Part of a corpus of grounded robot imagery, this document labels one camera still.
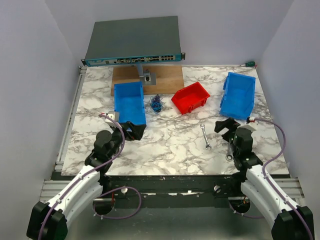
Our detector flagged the blue plastic bin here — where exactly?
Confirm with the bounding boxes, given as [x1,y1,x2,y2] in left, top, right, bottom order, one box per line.
[114,81,146,125]
[219,72,256,120]

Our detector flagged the silver ratchet wrench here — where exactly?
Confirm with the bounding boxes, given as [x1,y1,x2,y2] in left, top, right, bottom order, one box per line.
[225,143,233,162]

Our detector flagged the aluminium frame rail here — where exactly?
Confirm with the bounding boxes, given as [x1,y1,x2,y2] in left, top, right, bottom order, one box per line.
[54,66,87,172]

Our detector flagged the small silver combination wrench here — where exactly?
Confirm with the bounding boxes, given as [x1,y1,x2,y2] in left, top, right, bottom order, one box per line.
[200,123,212,150]

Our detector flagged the red plastic bin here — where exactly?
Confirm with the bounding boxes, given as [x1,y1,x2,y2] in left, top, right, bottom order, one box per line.
[171,81,210,115]

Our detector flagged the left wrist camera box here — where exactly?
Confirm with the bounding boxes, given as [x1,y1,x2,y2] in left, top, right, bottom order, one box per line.
[104,111,120,125]

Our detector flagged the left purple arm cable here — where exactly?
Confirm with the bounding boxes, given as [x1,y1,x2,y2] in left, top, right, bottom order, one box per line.
[32,112,126,240]

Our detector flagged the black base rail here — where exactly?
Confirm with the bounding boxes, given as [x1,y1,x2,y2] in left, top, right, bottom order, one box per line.
[94,174,250,209]

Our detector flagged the grey network switch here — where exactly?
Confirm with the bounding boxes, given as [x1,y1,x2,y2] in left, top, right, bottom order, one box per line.
[81,16,186,67]

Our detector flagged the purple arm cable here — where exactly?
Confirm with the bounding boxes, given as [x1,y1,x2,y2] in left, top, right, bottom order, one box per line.
[32,112,126,240]
[246,116,315,240]

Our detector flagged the wooden board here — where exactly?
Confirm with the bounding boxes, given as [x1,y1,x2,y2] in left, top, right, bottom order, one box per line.
[110,65,185,96]

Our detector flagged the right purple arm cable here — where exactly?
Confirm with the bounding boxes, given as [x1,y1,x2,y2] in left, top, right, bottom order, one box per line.
[246,116,315,240]

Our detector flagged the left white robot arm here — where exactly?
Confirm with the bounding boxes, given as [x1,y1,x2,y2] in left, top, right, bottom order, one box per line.
[26,120,126,240]

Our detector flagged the left blue plastic bin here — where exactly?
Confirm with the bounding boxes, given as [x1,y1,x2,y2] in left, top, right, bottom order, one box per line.
[114,81,146,125]

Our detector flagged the blue purple cables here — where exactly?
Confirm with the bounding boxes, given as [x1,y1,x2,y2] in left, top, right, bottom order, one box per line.
[149,94,164,115]

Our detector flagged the green handled screwdriver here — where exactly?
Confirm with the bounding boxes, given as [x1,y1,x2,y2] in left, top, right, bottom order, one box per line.
[240,61,256,67]

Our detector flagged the right blue plastic bin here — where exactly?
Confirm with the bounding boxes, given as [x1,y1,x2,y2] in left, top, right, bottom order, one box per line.
[219,72,256,120]

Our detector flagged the grey metal stand bracket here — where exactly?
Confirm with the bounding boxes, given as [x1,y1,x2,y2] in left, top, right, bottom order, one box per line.
[136,63,156,86]

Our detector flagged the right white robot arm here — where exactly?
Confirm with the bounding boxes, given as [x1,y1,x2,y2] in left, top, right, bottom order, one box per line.
[214,117,315,240]

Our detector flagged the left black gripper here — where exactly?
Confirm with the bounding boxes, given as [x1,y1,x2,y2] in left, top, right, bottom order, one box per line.
[108,121,146,158]

